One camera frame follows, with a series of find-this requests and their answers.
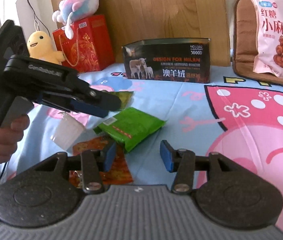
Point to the wooden board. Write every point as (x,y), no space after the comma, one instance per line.
(156,10)

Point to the yellow duck plush toy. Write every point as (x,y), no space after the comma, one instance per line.
(41,45)

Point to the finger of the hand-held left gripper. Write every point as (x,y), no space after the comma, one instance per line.
(99,100)
(91,110)

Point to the green snack packet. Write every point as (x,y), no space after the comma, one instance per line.
(134,127)

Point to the black tin box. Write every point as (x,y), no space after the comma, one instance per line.
(171,67)

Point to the small green packet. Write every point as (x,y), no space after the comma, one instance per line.
(126,98)

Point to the red gift bag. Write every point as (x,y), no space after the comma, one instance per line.
(94,45)

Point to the large pink snack bag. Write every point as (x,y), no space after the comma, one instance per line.
(276,30)

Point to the brown seat cushion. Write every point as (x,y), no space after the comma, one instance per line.
(244,42)

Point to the red snack packet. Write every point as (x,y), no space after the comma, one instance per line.
(119,170)

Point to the person's left hand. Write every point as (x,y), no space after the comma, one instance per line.
(4,140)

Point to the cartoon pig printed bedsheet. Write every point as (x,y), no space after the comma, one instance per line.
(206,120)

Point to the white jelly cup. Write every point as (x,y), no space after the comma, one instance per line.
(66,132)

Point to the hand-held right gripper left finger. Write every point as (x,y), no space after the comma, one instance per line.
(110,152)

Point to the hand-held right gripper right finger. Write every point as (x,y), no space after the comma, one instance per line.
(167,157)

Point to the pink and blue plush toy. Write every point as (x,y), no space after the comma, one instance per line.
(81,2)

